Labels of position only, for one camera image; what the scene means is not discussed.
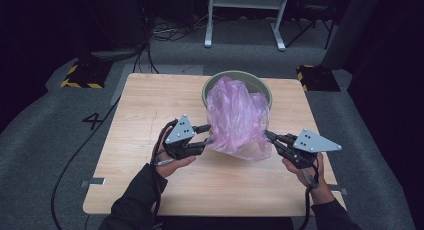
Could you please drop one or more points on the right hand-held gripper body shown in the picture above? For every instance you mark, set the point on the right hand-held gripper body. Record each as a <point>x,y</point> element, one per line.
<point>310,144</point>

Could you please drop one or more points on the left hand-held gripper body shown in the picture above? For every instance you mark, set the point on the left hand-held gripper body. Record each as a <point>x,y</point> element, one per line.
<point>181,131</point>

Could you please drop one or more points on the pink plastic bag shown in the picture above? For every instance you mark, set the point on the pink plastic bag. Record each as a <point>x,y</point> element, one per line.
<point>238,120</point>

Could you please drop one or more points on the green trash bin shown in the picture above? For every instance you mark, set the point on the green trash bin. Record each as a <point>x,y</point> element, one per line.
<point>260,85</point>

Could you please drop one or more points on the person's left hand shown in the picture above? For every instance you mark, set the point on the person's left hand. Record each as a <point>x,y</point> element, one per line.
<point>173,166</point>

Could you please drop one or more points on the person's right hand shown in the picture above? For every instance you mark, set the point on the person's right hand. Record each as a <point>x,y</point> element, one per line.
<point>316,183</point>

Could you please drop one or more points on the grey tape strip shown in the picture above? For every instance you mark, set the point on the grey tape strip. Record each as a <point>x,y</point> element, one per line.
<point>341,191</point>
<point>94,182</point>

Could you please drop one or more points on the black yellow striped base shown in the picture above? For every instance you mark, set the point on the black yellow striped base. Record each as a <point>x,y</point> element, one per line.
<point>86,75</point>
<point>318,78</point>

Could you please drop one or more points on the black tripod stand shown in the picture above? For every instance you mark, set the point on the black tripod stand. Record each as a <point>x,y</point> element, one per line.
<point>310,26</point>

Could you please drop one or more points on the grey column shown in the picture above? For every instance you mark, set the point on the grey column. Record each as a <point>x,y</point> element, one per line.
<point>350,30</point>

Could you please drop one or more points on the white table frame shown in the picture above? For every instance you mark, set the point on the white table frame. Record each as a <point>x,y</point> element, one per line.
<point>245,0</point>

